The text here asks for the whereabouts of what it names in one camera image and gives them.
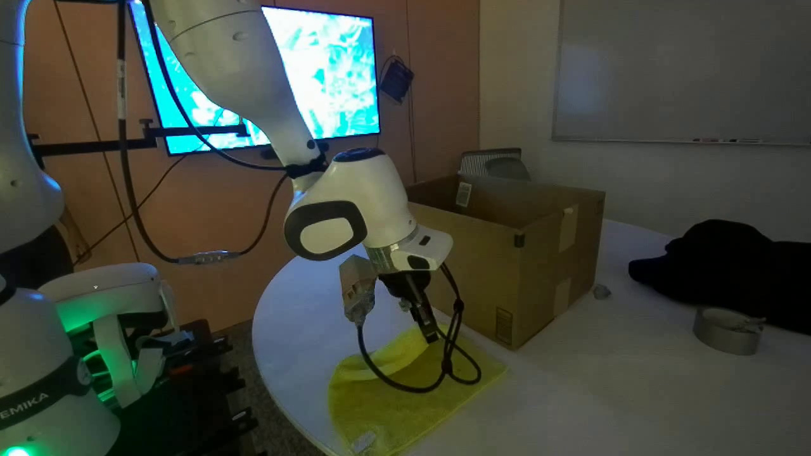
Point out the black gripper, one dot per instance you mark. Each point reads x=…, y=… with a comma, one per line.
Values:
x=405, y=289

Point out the yellow cloth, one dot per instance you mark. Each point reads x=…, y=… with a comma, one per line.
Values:
x=381, y=414

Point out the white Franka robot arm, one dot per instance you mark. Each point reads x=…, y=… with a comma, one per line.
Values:
x=235, y=50

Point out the open cardboard box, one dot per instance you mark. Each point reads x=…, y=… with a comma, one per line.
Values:
x=523, y=254

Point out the gray chair back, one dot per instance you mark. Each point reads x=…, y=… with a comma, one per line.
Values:
x=496, y=166

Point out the small gray table item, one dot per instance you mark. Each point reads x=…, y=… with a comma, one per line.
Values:
x=600, y=292

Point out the gray tape roll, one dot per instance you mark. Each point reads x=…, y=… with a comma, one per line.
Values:
x=727, y=329

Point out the black jacket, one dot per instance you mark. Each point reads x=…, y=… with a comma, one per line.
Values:
x=734, y=270

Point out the whiteboard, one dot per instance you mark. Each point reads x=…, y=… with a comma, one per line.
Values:
x=684, y=66

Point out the black wall device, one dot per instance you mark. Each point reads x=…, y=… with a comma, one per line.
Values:
x=395, y=78

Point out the wall monitor screen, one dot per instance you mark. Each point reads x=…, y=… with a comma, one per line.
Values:
x=338, y=77

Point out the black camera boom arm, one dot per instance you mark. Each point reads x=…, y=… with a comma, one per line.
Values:
x=84, y=145

